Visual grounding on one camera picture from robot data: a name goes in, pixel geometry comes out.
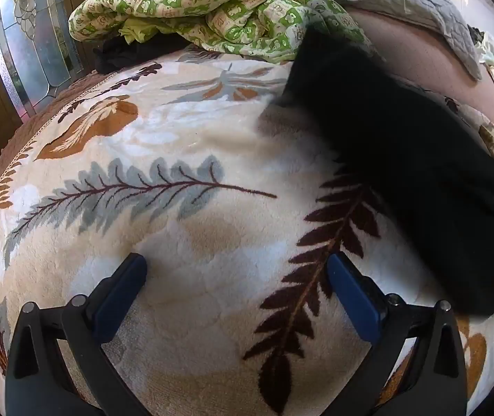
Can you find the stained glass window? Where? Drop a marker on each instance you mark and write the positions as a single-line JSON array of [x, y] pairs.
[[26, 43]]

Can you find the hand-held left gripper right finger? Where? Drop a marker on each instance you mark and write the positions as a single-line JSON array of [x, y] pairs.
[[352, 297]]

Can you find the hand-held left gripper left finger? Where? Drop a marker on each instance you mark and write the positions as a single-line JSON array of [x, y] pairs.
[[121, 299]]

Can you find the black pants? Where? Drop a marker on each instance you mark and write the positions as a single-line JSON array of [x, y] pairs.
[[403, 147]]

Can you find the pale green packet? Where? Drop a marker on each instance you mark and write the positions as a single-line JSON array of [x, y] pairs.
[[486, 54]]

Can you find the small dark item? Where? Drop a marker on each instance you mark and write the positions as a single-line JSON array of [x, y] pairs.
[[475, 34]]

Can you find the pink bed sheet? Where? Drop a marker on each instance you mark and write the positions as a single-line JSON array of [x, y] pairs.
[[424, 60]]

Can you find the leaf print plush blanket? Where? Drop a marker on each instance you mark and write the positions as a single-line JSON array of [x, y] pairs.
[[186, 247]]

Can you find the green patterned quilt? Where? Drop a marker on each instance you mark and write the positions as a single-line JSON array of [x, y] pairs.
[[238, 8]]

